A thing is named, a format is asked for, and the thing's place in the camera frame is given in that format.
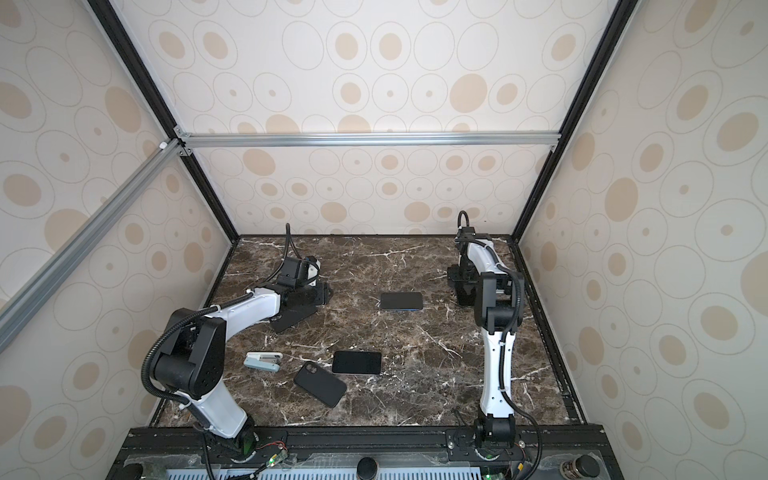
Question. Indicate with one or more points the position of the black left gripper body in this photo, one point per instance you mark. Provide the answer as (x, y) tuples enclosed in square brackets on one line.
[(312, 295)]

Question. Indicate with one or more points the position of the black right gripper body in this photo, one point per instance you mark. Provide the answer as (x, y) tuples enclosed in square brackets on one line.
[(465, 273)]

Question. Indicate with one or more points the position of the black phone with pink case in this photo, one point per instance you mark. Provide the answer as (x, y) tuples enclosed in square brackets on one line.
[(357, 363)]

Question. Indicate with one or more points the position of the black phone case with camera hole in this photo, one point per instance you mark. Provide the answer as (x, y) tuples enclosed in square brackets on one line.
[(320, 383)]

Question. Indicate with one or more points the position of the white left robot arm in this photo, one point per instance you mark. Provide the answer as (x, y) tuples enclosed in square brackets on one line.
[(186, 363)]

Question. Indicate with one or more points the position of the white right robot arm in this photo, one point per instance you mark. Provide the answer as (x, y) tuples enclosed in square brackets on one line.
[(482, 281)]

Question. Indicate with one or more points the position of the blue-edged phone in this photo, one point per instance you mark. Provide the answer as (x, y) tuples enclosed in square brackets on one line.
[(401, 301)]

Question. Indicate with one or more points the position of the light blue stapler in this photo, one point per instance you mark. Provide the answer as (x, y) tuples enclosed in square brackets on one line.
[(263, 361)]

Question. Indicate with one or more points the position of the black knob centre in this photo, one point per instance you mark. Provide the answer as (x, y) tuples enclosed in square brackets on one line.
[(367, 468)]

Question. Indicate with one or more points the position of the brown-capped jar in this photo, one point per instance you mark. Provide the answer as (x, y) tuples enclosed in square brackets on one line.
[(581, 467)]

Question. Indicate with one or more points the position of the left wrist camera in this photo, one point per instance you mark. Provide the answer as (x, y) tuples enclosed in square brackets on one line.
[(298, 273)]

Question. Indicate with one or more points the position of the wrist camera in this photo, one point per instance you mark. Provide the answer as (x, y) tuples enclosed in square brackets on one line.
[(465, 235), (298, 273)]

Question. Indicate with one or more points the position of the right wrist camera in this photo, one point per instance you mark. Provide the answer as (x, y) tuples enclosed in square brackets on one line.
[(465, 235)]

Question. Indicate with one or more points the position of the silver aluminium rail back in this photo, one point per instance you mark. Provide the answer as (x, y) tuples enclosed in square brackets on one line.
[(386, 139)]

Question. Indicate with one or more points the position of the silver aluminium rail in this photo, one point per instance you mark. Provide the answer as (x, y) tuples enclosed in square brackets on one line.
[(386, 139), (38, 290)]

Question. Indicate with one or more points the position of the silver aluminium rail left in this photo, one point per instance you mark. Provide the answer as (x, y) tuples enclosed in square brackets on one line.
[(38, 290)]

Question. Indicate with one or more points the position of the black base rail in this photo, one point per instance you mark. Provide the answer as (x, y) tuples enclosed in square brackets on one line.
[(437, 452)]

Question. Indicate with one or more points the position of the black corner frame post right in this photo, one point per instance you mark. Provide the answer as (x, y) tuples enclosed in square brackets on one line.
[(597, 66)]

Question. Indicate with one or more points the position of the black corner frame post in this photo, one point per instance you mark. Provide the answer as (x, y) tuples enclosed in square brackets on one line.
[(113, 27), (597, 66)]

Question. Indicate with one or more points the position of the black corner frame post left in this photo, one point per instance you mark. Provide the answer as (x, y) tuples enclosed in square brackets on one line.
[(113, 27)]

